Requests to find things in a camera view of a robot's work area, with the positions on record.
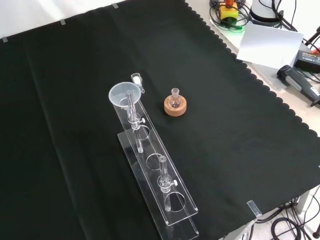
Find black power adapter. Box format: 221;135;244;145
294;48;320;75

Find glass weighing funnel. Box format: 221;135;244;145
130;72;146;94

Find black cloth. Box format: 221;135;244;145
0;0;320;240

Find yellow stop button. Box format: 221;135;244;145
219;0;239;22

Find black handheld device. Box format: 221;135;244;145
276;64;320;107

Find black tripod leg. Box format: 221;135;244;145
303;24;320;55

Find round-bottom glass flask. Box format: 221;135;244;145
167;87;183;109

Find clear funnel stand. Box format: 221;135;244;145
109;89;200;240

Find pale board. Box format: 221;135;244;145
236;21;305;70

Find black floor cables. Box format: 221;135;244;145
254;197;320;240

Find translucent plastic funnel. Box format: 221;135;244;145
108;81;141;112

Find cork ring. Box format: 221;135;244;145
163;96;188;118

